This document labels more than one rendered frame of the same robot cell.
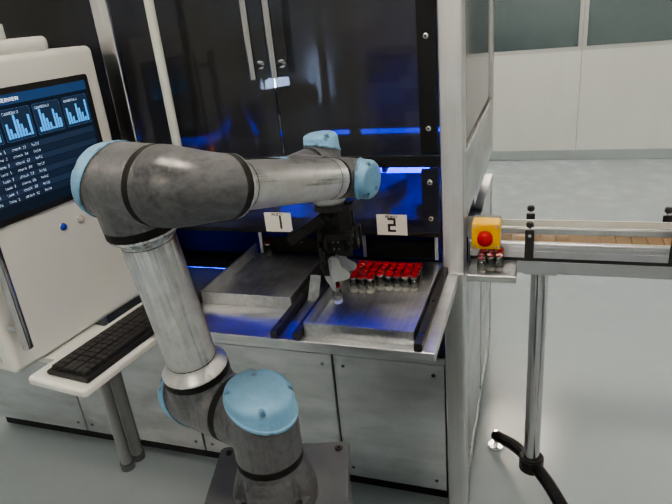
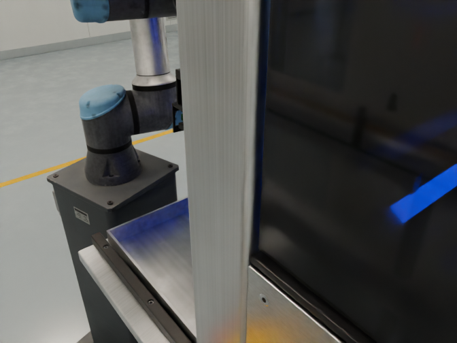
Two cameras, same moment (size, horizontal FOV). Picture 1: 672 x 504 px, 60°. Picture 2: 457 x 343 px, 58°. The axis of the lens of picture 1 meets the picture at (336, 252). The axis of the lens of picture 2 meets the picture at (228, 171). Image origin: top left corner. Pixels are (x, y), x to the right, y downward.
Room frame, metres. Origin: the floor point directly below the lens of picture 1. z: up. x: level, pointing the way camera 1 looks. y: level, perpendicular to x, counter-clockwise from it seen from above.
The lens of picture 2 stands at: (1.58, -0.53, 1.38)
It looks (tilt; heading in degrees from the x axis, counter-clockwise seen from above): 31 degrees down; 121
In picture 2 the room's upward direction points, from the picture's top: straight up
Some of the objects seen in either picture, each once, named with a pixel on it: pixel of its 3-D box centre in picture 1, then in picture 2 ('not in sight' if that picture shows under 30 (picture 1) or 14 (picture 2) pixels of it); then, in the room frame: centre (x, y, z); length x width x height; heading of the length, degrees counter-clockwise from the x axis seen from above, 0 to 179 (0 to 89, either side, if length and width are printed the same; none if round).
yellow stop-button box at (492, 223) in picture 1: (486, 232); not in sight; (1.44, -0.40, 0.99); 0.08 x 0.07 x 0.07; 160
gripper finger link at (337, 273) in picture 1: (338, 274); not in sight; (1.21, 0.00, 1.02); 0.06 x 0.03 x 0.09; 67
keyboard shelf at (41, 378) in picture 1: (110, 339); not in sight; (1.43, 0.65, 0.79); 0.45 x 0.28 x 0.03; 153
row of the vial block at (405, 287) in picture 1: (384, 281); not in sight; (1.39, -0.12, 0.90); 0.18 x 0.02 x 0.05; 69
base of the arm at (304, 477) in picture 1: (272, 472); (111, 155); (0.81, 0.15, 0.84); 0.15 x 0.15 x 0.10
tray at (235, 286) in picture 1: (271, 273); not in sight; (1.53, 0.19, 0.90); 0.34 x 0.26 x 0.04; 160
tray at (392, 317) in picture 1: (376, 299); (224, 258); (1.31, -0.09, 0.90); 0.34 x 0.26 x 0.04; 159
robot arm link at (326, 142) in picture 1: (322, 158); not in sight; (1.22, 0.01, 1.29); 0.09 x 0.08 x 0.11; 144
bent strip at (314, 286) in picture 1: (308, 296); not in sight; (1.33, 0.08, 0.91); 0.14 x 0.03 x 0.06; 160
